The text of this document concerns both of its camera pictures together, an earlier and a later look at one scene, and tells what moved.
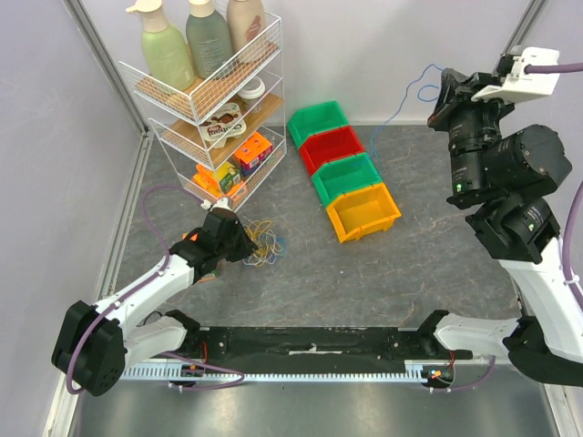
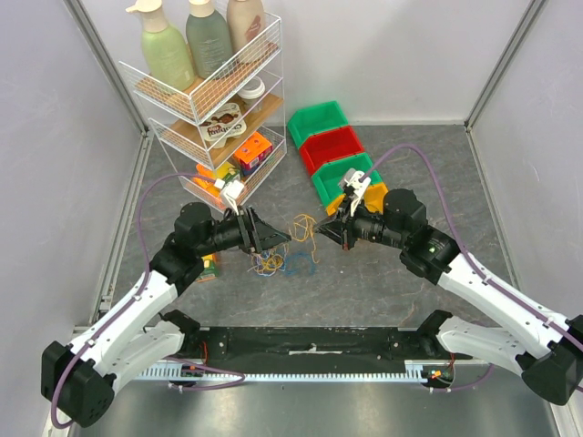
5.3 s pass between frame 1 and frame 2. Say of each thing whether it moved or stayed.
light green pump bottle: stayed
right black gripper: moved
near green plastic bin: stayed
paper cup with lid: stayed
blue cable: moved
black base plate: stayed
